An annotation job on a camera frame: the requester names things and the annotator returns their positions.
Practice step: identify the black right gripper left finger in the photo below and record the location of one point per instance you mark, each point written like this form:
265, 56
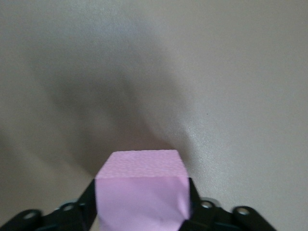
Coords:
60, 216

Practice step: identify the pink foam cube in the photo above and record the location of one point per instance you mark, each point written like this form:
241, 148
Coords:
142, 192

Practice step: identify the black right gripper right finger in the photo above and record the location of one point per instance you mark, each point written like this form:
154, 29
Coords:
211, 216

